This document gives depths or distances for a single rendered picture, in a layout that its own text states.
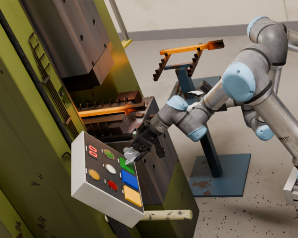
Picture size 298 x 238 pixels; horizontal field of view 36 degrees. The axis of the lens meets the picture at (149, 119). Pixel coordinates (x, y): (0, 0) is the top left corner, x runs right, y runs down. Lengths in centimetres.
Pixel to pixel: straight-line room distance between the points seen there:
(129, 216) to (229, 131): 199
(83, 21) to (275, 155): 175
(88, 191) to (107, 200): 8
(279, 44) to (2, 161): 132
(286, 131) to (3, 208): 145
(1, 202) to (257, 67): 146
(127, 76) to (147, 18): 277
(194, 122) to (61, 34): 67
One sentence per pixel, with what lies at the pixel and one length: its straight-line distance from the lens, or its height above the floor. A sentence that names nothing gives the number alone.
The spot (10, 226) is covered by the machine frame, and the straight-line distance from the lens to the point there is 248.
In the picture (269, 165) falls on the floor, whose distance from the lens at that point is 323.
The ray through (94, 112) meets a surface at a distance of 241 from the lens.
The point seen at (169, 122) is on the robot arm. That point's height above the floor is 116.
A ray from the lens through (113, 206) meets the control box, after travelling 172.
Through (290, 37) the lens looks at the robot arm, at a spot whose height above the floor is 120.
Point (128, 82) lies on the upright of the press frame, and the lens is 272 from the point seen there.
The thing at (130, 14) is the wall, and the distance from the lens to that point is 555.
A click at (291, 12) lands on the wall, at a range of 467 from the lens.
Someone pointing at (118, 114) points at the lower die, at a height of 99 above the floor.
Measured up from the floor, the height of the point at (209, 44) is 95.
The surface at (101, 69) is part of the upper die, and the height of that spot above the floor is 127.
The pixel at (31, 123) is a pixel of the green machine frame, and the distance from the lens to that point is 199.
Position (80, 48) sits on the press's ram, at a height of 143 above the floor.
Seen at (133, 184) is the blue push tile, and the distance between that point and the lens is 185.
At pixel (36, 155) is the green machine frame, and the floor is 111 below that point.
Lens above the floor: 214
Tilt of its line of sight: 32 degrees down
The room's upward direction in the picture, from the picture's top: 23 degrees counter-clockwise
